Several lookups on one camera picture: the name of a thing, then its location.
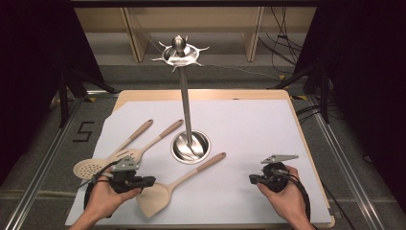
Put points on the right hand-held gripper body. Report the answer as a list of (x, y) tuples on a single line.
[(276, 175)]

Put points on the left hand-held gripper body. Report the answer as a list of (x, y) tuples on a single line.
[(126, 164)]

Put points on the beige solid spatula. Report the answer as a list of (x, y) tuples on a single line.
[(156, 196)]

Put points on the metal utensil rack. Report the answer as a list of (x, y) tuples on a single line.
[(185, 105)]

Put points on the person's right hand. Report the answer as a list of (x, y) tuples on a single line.
[(288, 201)]

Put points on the person's left hand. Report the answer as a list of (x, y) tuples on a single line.
[(103, 198)]

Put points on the beige perforated skimmer spoon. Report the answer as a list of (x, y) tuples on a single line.
[(87, 167)]

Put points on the white paper sheet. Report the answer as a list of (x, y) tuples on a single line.
[(249, 134)]

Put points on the black tripod stand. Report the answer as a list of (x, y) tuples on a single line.
[(322, 92), (63, 96)]

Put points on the wooden table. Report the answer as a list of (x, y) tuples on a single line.
[(204, 94)]

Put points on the black curtain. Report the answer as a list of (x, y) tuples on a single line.
[(28, 80), (370, 80)]

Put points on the light wooden shelf unit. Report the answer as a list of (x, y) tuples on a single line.
[(191, 19)]

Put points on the aluminium floor rail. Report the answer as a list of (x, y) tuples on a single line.
[(348, 166), (41, 166)]

